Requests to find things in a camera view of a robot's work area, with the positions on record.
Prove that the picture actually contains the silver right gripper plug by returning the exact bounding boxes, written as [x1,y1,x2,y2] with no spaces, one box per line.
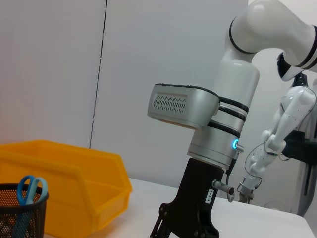
[211,179,235,199]

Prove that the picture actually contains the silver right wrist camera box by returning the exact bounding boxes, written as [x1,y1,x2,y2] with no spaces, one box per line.
[147,83,221,131]

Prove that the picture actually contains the blue scissors with sheath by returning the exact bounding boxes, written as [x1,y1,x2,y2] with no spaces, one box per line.
[11,175,48,238]

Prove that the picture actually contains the black mesh pen holder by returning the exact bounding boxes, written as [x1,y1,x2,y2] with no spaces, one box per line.
[0,183,50,238]

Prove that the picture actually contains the black equipment box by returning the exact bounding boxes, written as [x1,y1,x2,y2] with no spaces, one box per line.
[283,131,317,165]

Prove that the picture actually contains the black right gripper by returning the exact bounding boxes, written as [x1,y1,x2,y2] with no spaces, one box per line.
[149,157,223,238]

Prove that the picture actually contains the yellow plastic bin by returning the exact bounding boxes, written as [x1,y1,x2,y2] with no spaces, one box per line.
[0,139,133,236]

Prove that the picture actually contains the white humanoid robot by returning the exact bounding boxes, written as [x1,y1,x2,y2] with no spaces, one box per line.
[237,73,317,217]

